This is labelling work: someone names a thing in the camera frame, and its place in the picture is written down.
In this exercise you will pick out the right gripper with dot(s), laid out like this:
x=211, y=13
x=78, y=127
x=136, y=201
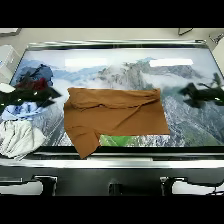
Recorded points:
x=201, y=94

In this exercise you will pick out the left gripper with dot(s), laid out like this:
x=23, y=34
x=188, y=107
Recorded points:
x=39, y=96

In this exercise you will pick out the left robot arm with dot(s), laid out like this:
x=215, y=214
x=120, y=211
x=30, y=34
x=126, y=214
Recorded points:
x=16, y=96

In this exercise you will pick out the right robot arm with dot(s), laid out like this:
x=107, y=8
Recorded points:
x=213, y=95

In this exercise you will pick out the red garment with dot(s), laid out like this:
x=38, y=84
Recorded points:
x=36, y=84

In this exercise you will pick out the light blue garment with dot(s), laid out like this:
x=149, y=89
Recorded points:
x=23, y=110

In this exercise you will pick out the white garment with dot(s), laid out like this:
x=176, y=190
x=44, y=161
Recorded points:
x=18, y=138

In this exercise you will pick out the brown garment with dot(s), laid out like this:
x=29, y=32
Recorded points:
x=116, y=113

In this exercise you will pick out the silver frame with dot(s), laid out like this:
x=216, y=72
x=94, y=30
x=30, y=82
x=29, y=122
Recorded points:
x=112, y=163

